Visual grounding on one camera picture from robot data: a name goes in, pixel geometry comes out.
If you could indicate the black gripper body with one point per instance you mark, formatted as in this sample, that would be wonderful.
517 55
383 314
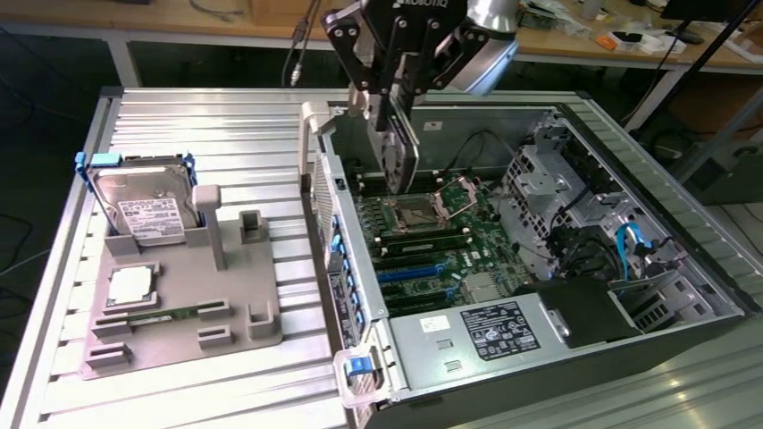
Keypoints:
418 18

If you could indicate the graphics card with metal bracket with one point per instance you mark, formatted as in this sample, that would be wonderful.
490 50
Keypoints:
399 156

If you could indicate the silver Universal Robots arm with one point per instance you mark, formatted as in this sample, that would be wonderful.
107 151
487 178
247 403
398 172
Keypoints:
491 58

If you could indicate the orange small box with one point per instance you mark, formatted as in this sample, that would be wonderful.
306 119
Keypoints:
607 41

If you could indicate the metal socket cover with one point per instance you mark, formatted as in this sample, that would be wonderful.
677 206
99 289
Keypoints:
457 196

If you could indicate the wooden workbench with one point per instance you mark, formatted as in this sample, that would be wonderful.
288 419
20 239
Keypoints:
179 18

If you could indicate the white plastic tray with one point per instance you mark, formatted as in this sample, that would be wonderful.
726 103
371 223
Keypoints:
647 42

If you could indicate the metal disk bay cage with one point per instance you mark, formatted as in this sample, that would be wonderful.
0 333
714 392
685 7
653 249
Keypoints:
549 196

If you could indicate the CPU socket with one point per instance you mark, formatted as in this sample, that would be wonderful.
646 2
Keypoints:
418 214

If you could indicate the black monitor stand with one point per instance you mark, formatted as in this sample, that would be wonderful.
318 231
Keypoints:
686 27

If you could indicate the black tripod pole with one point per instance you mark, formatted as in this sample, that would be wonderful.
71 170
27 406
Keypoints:
710 49

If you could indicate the hard disk in blue carrier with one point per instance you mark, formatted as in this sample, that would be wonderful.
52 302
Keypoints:
143 205

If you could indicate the silver chipset heat sink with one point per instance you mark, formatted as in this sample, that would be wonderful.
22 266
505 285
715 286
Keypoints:
482 287

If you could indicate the grey parts rack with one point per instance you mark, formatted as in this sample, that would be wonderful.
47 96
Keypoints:
191 277

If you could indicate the black plastic air shroud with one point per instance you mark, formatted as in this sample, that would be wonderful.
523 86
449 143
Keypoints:
585 313

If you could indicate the silver CPU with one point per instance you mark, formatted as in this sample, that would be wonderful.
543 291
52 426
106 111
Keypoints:
131 283

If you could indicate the grey power supply unit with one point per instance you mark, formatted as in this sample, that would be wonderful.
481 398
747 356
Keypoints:
441 344

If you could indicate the green RAM stick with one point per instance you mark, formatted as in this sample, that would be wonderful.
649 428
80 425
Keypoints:
160 316

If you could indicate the open black PC case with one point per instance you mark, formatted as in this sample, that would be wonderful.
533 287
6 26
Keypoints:
597 366

